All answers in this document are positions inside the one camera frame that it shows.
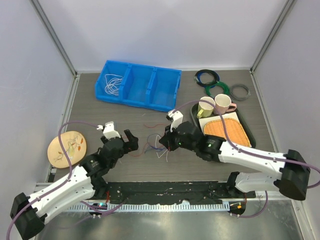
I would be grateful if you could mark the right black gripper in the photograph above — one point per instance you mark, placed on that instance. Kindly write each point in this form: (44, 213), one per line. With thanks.
(167, 141)

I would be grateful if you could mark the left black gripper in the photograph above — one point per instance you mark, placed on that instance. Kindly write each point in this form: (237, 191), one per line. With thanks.
(131, 145)

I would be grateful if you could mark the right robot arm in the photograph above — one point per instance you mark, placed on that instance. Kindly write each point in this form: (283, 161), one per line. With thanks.
(287, 173)

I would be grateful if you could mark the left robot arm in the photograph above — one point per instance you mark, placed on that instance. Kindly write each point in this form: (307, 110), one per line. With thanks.
(30, 213)

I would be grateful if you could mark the black tray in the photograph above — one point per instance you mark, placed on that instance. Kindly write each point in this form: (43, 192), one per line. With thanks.
(241, 119)

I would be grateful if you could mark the yellow mug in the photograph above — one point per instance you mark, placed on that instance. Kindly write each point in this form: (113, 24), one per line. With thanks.
(205, 107)

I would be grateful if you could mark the blue three-compartment bin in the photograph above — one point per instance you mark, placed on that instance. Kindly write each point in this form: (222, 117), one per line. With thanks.
(138, 85)

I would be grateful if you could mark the beige painted plate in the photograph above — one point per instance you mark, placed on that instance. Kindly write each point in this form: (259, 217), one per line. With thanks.
(75, 146)

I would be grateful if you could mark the pink mug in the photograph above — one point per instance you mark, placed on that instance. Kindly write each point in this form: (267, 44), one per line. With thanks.
(223, 104)

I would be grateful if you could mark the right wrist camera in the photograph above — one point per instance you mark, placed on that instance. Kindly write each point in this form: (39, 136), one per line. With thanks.
(175, 117)

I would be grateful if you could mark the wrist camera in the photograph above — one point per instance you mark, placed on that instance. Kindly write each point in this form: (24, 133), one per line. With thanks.
(108, 130)
(175, 117)

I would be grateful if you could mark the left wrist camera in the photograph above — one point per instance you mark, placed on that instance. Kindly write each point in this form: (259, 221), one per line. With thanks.
(108, 130)

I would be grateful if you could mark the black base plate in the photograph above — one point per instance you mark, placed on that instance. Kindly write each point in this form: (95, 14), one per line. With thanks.
(173, 192)

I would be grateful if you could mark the slotted cable duct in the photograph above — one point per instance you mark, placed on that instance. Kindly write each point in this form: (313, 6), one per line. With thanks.
(185, 206)

